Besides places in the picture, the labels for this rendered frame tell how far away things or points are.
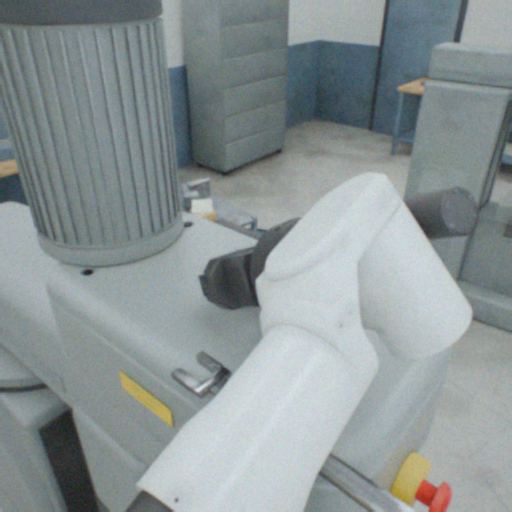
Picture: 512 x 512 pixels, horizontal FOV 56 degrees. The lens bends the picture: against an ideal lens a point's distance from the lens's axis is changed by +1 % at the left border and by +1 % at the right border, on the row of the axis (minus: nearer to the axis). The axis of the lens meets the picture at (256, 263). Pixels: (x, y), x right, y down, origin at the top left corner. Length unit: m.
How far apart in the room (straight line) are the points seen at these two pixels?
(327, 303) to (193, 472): 0.11
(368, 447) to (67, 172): 0.43
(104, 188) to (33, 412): 0.53
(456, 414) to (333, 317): 2.89
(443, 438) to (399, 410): 2.53
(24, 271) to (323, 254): 0.73
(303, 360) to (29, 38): 0.43
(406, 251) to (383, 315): 0.05
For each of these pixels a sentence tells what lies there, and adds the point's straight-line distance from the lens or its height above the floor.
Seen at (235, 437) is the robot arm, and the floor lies 2.04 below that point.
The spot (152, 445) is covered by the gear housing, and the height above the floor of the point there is 1.70.
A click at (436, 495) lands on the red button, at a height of 1.78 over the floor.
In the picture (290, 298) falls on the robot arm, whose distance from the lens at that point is 0.27.
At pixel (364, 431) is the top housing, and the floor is 1.89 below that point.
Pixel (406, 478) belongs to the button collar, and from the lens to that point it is 0.54.
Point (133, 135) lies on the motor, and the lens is 0.58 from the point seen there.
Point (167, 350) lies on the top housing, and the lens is 0.50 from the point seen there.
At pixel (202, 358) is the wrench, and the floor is 1.90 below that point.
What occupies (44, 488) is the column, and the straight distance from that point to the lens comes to 1.16.
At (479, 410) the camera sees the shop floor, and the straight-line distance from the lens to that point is 3.20.
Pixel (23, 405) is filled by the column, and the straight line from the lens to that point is 1.02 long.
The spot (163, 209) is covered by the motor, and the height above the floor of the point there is 1.95.
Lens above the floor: 2.22
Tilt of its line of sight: 32 degrees down
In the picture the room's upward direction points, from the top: straight up
